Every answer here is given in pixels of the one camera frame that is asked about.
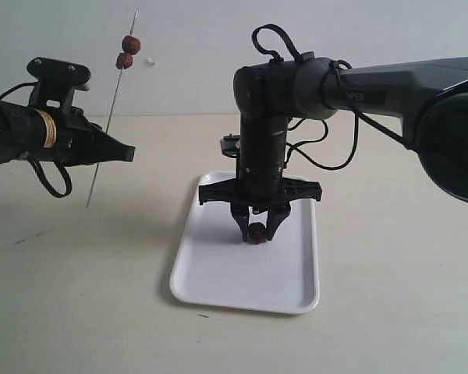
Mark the red date top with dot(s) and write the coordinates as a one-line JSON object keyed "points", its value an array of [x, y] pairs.
{"points": [[124, 61]]}

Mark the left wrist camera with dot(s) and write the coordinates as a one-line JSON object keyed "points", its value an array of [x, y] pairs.
{"points": [[56, 81]]}

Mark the dark red date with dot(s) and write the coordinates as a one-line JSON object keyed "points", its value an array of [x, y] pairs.
{"points": [[257, 233]]}

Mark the right grey black robot arm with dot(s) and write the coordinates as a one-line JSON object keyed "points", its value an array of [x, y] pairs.
{"points": [[430, 98]]}

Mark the left grey black robot arm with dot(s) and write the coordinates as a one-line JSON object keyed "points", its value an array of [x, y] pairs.
{"points": [[49, 134]]}

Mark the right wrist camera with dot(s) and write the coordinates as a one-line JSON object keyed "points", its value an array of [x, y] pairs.
{"points": [[230, 145]]}

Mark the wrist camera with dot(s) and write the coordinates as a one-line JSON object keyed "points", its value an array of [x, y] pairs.
{"points": [[56, 81], [230, 145]]}

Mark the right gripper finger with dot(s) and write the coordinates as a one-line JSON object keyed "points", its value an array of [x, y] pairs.
{"points": [[241, 214], [276, 215]]}

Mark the thin metal skewer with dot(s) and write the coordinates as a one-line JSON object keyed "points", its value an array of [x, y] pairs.
{"points": [[106, 131]]}

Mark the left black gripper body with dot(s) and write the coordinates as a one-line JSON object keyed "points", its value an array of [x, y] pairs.
{"points": [[75, 136]]}

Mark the white rectangular plastic tray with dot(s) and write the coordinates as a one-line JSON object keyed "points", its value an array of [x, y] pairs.
{"points": [[215, 267]]}

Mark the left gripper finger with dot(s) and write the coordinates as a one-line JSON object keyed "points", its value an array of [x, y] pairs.
{"points": [[105, 148]]}

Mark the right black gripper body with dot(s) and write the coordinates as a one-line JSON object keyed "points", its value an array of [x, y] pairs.
{"points": [[259, 180]]}

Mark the red date bottom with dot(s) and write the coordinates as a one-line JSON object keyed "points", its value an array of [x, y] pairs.
{"points": [[131, 45]]}

